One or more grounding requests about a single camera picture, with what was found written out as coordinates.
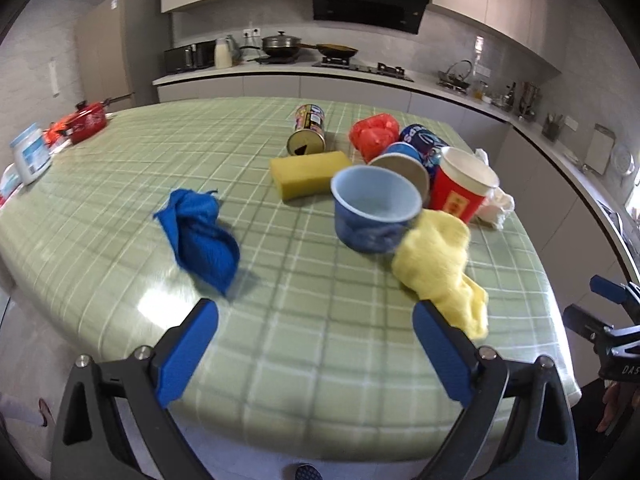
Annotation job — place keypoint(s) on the black microwave oven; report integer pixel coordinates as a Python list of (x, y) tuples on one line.
[(190, 57)]

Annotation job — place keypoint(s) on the white crumpled tissue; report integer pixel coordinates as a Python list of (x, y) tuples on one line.
[(498, 205)]

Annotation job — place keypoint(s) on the blue paper bowl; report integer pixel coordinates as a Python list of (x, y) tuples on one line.
[(373, 208)]

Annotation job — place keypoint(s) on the person's right hand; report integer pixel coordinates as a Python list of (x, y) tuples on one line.
[(613, 404)]

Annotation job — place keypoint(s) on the lidded wok on stove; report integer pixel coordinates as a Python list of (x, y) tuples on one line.
[(281, 45)]

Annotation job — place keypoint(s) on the black shoe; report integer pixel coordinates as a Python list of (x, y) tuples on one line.
[(307, 472)]

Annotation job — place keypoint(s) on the black frying pan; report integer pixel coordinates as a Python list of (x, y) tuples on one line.
[(332, 50)]

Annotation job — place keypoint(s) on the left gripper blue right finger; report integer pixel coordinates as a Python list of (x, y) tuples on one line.
[(452, 355)]

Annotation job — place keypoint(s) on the yellow cloth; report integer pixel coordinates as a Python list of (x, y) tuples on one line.
[(431, 260)]

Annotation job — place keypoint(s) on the red paper cup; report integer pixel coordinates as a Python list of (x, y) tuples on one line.
[(461, 184)]

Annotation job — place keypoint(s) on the red plastic bag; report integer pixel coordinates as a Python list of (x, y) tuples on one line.
[(371, 136)]

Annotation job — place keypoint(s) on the red enamel pot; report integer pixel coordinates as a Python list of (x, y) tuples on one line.
[(87, 120)]

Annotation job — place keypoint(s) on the blue cloth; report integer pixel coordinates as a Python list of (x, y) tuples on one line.
[(200, 245)]

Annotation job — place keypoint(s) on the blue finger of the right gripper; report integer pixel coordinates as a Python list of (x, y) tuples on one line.
[(583, 323), (616, 293)]

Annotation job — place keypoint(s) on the white cutting board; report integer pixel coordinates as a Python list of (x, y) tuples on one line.
[(600, 148)]

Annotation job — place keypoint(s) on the white kettle jug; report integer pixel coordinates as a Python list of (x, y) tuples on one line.
[(223, 54)]

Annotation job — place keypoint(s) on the blue pepsi can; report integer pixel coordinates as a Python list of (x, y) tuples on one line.
[(426, 143)]

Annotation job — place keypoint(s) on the colourful drink can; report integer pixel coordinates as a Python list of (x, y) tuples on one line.
[(308, 135)]

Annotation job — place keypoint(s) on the yellow sponge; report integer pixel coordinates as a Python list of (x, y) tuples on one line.
[(306, 175)]

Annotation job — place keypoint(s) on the gas stove top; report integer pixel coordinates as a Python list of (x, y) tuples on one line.
[(380, 69)]

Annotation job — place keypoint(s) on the white blue jar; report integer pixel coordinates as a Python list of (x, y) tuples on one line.
[(30, 154)]

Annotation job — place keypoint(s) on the beige refrigerator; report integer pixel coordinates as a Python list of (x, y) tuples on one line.
[(120, 46)]

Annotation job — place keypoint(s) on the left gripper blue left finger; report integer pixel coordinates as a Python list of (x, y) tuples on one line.
[(177, 355)]

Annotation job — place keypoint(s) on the green checkered tablecloth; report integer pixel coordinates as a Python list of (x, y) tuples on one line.
[(315, 353)]

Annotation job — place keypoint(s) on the blue white paper cup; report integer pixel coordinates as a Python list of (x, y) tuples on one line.
[(404, 159)]

